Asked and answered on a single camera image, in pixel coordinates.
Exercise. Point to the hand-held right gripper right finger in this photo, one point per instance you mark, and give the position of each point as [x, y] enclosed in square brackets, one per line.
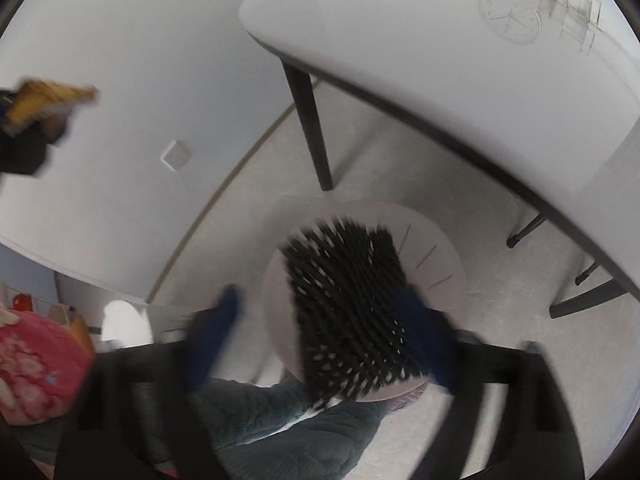
[425, 340]

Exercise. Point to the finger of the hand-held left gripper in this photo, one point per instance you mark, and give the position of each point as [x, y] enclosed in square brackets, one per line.
[25, 150]

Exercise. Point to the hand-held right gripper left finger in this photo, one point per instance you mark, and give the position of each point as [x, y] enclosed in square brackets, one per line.
[215, 330]

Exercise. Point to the clear snack bag gold print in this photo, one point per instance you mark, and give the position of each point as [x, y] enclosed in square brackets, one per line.
[45, 97]

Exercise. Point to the black foam net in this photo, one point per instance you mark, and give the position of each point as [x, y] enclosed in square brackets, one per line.
[350, 305]

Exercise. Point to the white round trash bin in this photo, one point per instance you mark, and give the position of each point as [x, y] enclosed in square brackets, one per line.
[430, 255]

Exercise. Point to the white round object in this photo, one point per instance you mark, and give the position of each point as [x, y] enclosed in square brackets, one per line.
[125, 322]

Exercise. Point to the person's teal quilted leg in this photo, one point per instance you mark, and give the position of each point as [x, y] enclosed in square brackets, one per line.
[280, 435]

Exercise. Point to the person's pink floral jacket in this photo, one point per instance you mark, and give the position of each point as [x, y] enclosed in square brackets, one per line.
[35, 365]

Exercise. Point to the black table leg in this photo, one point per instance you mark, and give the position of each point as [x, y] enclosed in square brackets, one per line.
[310, 125]

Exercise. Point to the white wall socket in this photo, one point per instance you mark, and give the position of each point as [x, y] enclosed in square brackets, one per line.
[175, 155]

